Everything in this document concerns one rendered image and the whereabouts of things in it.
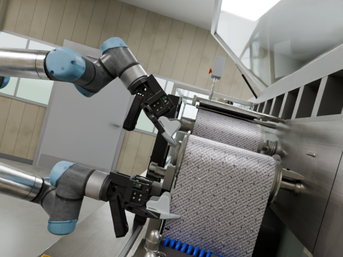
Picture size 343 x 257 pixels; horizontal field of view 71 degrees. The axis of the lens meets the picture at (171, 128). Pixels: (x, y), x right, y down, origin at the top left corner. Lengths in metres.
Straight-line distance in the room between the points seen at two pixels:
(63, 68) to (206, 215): 0.50
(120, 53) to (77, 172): 0.35
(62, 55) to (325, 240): 0.68
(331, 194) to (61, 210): 0.65
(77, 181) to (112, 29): 3.93
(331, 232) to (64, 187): 0.62
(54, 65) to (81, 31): 3.93
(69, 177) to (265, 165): 0.52
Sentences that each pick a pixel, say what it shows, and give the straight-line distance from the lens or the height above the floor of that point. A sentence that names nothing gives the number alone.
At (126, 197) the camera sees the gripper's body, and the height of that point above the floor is 1.12.
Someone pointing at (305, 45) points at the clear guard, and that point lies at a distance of 0.98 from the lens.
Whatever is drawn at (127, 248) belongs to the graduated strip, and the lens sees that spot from 0.88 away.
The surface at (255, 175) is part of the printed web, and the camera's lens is 0.66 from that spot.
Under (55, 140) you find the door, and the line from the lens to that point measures 4.45.
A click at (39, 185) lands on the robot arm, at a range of 0.82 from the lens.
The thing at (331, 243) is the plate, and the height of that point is 1.19.
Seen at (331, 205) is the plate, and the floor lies 1.25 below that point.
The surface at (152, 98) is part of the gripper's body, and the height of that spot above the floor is 1.38.
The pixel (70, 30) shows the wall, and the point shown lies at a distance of 4.60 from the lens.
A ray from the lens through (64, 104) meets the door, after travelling 4.38.
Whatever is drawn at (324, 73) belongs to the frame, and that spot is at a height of 1.59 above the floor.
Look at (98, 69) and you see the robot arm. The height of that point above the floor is 1.42.
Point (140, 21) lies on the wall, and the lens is 4.50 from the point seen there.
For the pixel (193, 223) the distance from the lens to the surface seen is 0.68.
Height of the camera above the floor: 1.34
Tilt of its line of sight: 2 degrees down
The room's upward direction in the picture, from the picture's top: 15 degrees clockwise
